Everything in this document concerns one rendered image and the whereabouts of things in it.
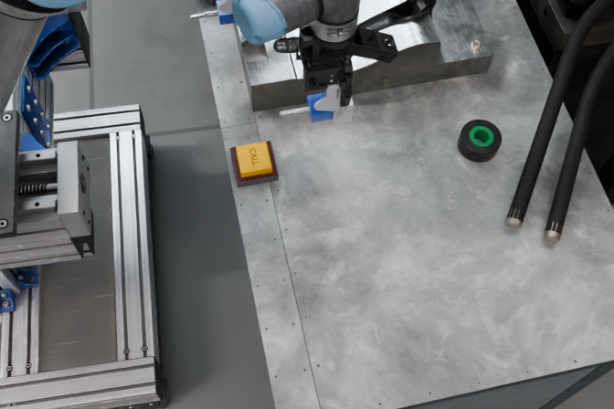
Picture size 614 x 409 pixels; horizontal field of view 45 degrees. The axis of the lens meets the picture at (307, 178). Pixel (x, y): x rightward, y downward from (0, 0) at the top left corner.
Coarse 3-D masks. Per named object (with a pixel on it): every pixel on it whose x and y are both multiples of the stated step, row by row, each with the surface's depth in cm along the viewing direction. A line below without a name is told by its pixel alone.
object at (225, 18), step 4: (220, 0) 151; (224, 0) 151; (208, 12) 150; (212, 12) 150; (216, 12) 150; (220, 12) 149; (192, 16) 150; (196, 16) 150; (200, 16) 150; (204, 16) 151; (208, 16) 151; (220, 16) 149; (224, 16) 149; (228, 16) 149; (232, 16) 150; (220, 20) 150; (224, 20) 150; (228, 20) 150; (232, 20) 151; (220, 24) 151; (224, 24) 151
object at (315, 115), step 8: (312, 96) 135; (320, 96) 135; (312, 104) 134; (352, 104) 133; (280, 112) 134; (288, 112) 134; (296, 112) 135; (304, 112) 135; (312, 112) 133; (320, 112) 134; (328, 112) 134; (344, 112) 134; (352, 112) 135; (312, 120) 135; (320, 120) 135; (336, 120) 136; (344, 120) 137
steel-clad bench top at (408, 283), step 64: (512, 0) 166; (512, 64) 158; (256, 128) 148; (320, 128) 149; (384, 128) 149; (448, 128) 150; (512, 128) 150; (256, 192) 142; (320, 192) 142; (384, 192) 142; (448, 192) 143; (512, 192) 143; (576, 192) 143; (256, 256) 135; (320, 256) 136; (384, 256) 136; (448, 256) 136; (512, 256) 136; (576, 256) 137; (320, 320) 130; (384, 320) 130; (448, 320) 130; (512, 320) 131; (576, 320) 131; (320, 384) 124; (384, 384) 125; (448, 384) 125
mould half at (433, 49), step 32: (384, 0) 149; (448, 0) 158; (384, 32) 146; (416, 32) 144; (448, 32) 154; (480, 32) 154; (256, 64) 145; (288, 64) 145; (384, 64) 146; (416, 64) 148; (448, 64) 151; (480, 64) 153; (256, 96) 146; (288, 96) 148
